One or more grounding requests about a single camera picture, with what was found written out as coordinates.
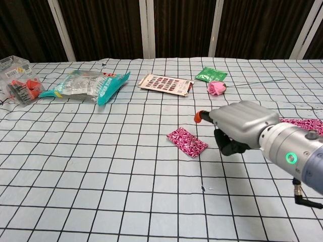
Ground dark brown curtain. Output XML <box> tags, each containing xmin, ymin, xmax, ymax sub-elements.
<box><xmin>0</xmin><ymin>0</ymin><xmax>323</xmax><ymax>63</ymax></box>

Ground clear plastic box with labels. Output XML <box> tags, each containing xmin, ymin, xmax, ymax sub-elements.
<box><xmin>0</xmin><ymin>55</ymin><xmax>45</xmax><ymax>105</ymax></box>

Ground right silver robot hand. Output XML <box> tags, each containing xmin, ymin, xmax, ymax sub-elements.
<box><xmin>194</xmin><ymin>100</ymin><xmax>280</xmax><ymax>157</ymax></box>

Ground pink artificial rose with stem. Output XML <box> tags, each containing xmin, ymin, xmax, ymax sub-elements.
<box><xmin>206</xmin><ymin>78</ymin><xmax>291</xmax><ymax>97</ymax></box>

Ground pink patterned small packet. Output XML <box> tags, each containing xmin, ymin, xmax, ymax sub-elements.
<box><xmin>166</xmin><ymin>127</ymin><xmax>210</xmax><ymax>160</ymax></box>

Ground black arm cable with connector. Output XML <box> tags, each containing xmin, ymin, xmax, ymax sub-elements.
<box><xmin>292</xmin><ymin>177</ymin><xmax>323</xmax><ymax>209</ymax></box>

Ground nail sticker sheet packet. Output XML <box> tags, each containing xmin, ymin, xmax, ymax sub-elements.
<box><xmin>137</xmin><ymin>73</ymin><xmax>196</xmax><ymax>98</ymax></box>

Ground white metal post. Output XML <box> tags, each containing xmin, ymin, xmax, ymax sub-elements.
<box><xmin>139</xmin><ymin>0</ymin><xmax>156</xmax><ymax>60</ymax></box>
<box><xmin>47</xmin><ymin>0</ymin><xmax>77</xmax><ymax>62</ymax></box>
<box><xmin>207</xmin><ymin>0</ymin><xmax>223</xmax><ymax>58</ymax></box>
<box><xmin>289</xmin><ymin>0</ymin><xmax>320</xmax><ymax>60</ymax></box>

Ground white black grid tablecloth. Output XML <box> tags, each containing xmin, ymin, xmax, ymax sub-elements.
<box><xmin>0</xmin><ymin>57</ymin><xmax>323</xmax><ymax>242</ymax></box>

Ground teal silver snack bag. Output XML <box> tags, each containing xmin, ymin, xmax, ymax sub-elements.
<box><xmin>38</xmin><ymin>70</ymin><xmax>131</xmax><ymax>106</ymax></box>

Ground green foil sachet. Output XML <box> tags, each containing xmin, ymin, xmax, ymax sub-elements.
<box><xmin>195</xmin><ymin>66</ymin><xmax>228</xmax><ymax>82</ymax></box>

